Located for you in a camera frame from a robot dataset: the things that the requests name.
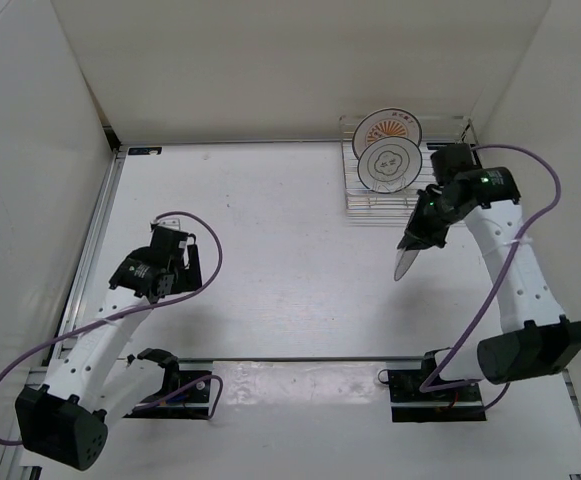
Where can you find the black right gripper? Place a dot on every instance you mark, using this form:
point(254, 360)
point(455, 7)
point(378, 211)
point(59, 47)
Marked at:
point(409, 241)

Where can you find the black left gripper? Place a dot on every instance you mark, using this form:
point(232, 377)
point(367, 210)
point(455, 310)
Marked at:
point(190, 279)

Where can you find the glass plate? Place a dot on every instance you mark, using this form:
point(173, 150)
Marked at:
point(403, 261)
point(390, 165)

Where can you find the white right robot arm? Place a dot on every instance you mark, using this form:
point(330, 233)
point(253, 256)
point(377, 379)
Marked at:
point(521, 331)

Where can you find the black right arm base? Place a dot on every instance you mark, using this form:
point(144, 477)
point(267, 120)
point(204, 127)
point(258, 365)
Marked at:
point(410, 405)

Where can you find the orange sunburst plate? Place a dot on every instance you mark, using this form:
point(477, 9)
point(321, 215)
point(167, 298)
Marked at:
point(387, 122)

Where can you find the blue label sticker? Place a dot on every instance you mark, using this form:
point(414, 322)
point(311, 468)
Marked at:
point(144, 151)

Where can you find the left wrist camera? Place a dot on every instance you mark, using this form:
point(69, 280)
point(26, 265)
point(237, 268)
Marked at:
point(172, 222)

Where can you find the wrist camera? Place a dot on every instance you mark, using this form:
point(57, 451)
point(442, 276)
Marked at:
point(451, 160)
point(172, 222)

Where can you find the wire dish rack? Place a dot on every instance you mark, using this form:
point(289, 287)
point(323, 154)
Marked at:
point(367, 207)

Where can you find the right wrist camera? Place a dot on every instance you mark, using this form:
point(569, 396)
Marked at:
point(451, 160)

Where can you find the aluminium table rail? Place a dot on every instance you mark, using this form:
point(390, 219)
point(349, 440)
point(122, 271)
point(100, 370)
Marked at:
point(86, 292)

